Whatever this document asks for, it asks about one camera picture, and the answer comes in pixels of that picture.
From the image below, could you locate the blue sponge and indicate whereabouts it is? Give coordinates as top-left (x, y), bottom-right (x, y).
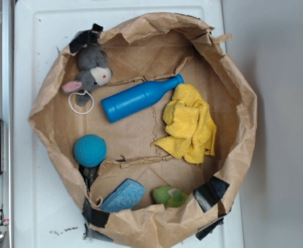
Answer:
top-left (100, 179), bottom-right (146, 212)

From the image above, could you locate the aluminium frame rail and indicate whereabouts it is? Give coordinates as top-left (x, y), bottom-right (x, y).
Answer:
top-left (0, 1), bottom-right (15, 247)

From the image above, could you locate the green plush toy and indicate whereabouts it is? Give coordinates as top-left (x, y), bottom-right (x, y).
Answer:
top-left (152, 186), bottom-right (188, 208)

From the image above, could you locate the white elastic loop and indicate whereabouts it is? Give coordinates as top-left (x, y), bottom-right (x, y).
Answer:
top-left (68, 90), bottom-right (95, 115)

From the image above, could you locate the blue dimpled ball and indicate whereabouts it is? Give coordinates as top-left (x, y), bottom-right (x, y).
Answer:
top-left (73, 134), bottom-right (107, 167)

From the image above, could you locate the brown paper bag bin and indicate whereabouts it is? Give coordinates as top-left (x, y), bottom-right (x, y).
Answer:
top-left (29, 12), bottom-right (257, 247)

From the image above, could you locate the grey plush donkey toy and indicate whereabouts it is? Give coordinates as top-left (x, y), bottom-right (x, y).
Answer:
top-left (61, 44), bottom-right (113, 106)

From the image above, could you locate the blue plastic bottle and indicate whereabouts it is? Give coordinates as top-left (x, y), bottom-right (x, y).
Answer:
top-left (101, 74), bottom-right (184, 123)

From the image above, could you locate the white plastic tray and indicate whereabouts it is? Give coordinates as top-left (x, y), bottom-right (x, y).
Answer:
top-left (11, 0), bottom-right (245, 248)

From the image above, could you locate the yellow microfibre cloth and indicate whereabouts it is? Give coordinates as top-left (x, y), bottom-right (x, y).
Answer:
top-left (151, 83), bottom-right (217, 164)

